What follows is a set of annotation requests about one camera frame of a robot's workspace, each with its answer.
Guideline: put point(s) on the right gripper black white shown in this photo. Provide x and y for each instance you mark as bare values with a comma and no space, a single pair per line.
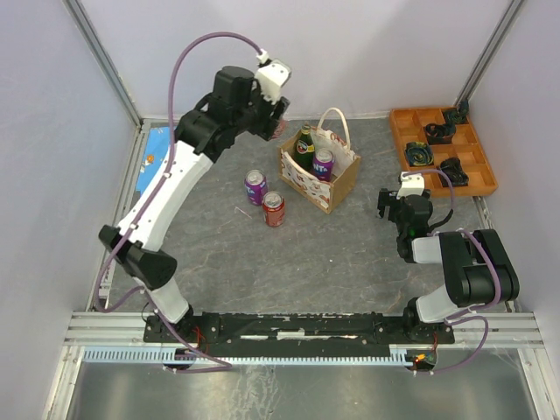
388,199

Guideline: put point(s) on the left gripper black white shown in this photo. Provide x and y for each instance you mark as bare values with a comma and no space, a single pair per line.
267,125

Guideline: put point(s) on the red Coke can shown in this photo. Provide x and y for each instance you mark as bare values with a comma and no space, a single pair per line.
280,128
274,209

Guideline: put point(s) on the purple fanta can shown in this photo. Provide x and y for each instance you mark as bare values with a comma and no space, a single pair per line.
256,186
322,164

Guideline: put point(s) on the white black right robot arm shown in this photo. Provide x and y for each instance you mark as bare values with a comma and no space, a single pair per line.
478,273

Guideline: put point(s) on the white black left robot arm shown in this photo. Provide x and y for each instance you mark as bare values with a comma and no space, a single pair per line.
241,101

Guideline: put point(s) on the canvas bag with cat print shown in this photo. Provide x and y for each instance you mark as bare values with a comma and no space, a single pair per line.
325,195

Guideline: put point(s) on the green Perrier glass bottle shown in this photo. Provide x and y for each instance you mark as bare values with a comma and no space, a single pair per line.
304,148

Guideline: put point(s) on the blue yellow rolled sock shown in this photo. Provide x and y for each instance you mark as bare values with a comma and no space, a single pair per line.
418,154

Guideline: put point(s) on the black rolled sock lower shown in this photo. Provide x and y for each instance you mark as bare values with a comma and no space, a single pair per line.
453,170

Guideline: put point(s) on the black rolled sock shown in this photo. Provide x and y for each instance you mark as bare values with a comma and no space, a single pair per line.
453,170
438,134

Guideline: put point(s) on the black rolled sock centre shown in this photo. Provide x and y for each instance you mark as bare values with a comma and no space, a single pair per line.
438,134

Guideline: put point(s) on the blue patterned cloth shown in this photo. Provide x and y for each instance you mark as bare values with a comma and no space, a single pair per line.
154,155

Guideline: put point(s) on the dark patterned sock top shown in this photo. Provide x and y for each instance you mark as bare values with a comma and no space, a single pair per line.
455,116

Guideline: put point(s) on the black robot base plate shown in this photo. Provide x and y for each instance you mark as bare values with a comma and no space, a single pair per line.
298,339

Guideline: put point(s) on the aluminium frame rail front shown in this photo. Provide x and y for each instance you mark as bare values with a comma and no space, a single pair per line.
493,330

